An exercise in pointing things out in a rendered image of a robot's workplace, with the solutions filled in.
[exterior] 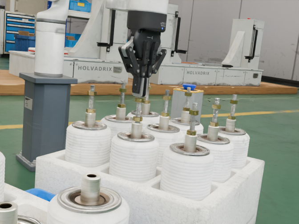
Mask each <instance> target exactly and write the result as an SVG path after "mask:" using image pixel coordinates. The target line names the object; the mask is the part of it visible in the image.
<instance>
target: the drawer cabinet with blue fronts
mask: <svg viewBox="0 0 299 224"><path fill-rule="evenodd" d="M35 26H36V15H33V14H25V13H18V12H8V11H4V37H3V54H1V56H2V57H7V58H9V57H10V52H8V51H14V50H15V38H14V34H16V35H18V34H19V33H18V31H27V32H29V33H30V34H34V36H35Z"/></svg>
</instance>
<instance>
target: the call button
mask: <svg viewBox="0 0 299 224"><path fill-rule="evenodd" d="M182 86H183V87H184V88H183V89H186V90H187V87H190V88H191V90H194V89H195V88H196V85H194V84H183V85H182Z"/></svg>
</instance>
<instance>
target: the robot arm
mask: <svg viewBox="0 0 299 224"><path fill-rule="evenodd" d="M48 1H52V5H51V8H49V9H48V10H46V11H42V12H39V13H37V16H36V42H35V62H34V75H35V76H41V77H53V78H59V77H63V64H64V49H65V26H66V25H65V24H66V19H67V16H68V11H69V0H48ZM168 3H169V0H106V3H105V8H107V9H113V10H118V11H123V12H128V15H127V28H128V29H130V34H129V37H128V42H127V43H126V44H125V45H120V46H119V47H118V50H119V53H120V56H121V59H122V61H123V64H124V67H125V69H126V72H128V73H131V74H132V75H133V85H132V95H133V96H137V97H142V96H147V92H148V85H149V77H151V75H152V74H156V73H157V71H158V69H159V67H160V65H161V63H162V61H163V60H164V58H165V56H166V54H167V50H166V49H162V48H161V46H160V44H161V39H160V33H161V32H165V30H166V21H167V12H168ZM137 59H138V60H137ZM138 64H139V66H138ZM131 65H132V67H131ZM153 65H154V67H153Z"/></svg>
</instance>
